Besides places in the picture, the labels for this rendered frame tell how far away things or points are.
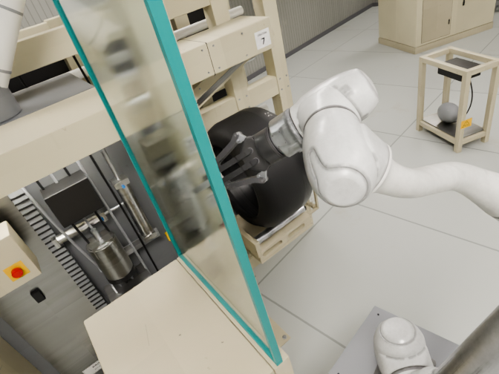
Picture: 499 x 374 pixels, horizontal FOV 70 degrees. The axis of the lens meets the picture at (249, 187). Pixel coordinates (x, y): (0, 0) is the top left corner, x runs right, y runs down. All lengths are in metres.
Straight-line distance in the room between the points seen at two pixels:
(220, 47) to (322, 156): 1.28
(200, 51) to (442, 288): 2.08
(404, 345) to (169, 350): 0.69
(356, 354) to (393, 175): 1.05
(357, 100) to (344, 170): 0.19
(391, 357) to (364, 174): 0.85
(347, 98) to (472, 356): 0.70
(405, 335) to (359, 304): 1.35
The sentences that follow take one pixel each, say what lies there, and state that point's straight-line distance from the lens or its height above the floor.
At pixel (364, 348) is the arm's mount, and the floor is 0.76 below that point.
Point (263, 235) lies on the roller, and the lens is 1.81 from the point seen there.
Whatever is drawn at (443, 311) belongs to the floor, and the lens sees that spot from 2.64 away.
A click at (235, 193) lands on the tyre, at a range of 2.03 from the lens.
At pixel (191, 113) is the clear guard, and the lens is 0.51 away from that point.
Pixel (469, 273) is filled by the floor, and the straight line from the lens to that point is 2.86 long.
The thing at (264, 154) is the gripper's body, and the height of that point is 1.77.
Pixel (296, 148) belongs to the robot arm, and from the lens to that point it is 0.73.
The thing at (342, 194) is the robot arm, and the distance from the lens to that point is 0.54.
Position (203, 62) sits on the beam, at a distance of 1.73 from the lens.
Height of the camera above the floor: 2.14
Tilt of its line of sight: 35 degrees down
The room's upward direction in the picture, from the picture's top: 16 degrees counter-clockwise
